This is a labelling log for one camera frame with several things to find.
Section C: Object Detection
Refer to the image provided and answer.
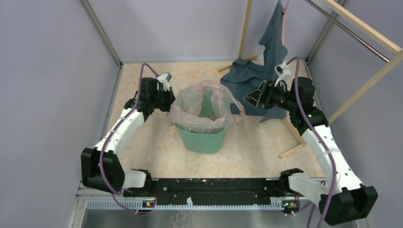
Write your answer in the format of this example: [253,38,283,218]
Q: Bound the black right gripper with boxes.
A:
[242,80,297,112]

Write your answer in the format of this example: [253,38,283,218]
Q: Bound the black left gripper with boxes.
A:
[151,86,181,112]

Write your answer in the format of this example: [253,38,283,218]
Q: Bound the green plastic trash bin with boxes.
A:
[174,88,226,154]

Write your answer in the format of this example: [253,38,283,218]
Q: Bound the pink translucent trash bag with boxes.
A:
[168,80,246,134]

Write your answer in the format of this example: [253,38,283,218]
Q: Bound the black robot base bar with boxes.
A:
[123,178,303,206]

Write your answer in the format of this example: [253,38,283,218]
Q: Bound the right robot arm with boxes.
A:
[243,77,378,226]

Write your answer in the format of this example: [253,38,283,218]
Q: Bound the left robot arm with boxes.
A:
[81,73,175,196]

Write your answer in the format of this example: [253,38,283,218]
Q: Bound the dark blue-grey cloth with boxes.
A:
[220,1,288,122]

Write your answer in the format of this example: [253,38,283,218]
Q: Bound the metal rod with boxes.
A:
[306,0,390,63]

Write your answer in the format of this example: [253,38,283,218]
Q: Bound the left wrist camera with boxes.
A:
[156,72,172,91]

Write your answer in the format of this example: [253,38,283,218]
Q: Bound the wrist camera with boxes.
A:
[275,62,292,87]
[156,72,172,91]

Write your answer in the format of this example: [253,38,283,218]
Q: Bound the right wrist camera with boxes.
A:
[275,62,292,87]

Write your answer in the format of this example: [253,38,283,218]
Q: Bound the wooden drying rack frame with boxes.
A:
[217,0,403,160]

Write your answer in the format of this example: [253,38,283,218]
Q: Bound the white cable duct strip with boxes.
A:
[86,198,284,210]

